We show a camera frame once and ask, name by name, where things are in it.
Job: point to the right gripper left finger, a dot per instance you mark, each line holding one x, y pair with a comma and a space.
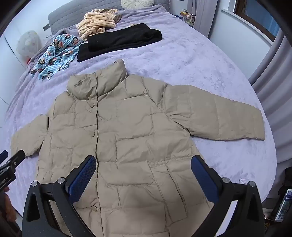
39, 218

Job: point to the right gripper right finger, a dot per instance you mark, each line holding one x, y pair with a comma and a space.
247, 218

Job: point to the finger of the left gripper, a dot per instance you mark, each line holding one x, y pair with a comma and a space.
3, 156
15, 160

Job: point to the beige puffer jacket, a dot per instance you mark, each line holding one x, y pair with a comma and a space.
140, 130

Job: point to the person's left hand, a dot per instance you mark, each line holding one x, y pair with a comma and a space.
7, 207

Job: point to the box with printed label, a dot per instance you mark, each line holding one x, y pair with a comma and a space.
279, 221

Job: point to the white round fan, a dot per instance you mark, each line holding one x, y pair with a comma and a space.
28, 44

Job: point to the blue monkey print pajamas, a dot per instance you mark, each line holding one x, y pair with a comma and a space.
59, 54

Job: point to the grey window curtain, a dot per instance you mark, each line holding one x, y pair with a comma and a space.
271, 80

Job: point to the grey quilted headboard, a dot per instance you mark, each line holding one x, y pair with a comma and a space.
74, 11

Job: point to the cream striped fleece garment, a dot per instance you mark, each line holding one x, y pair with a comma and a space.
97, 21

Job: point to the black folded garment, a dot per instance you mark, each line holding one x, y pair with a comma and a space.
131, 37

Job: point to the lavender plush bed blanket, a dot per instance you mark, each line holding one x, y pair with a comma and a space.
183, 57

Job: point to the white round pleated cushion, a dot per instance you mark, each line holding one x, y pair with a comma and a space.
136, 4

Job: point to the dark framed window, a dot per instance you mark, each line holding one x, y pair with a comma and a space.
253, 12

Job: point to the nightstand clutter items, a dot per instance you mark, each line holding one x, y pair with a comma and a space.
187, 17

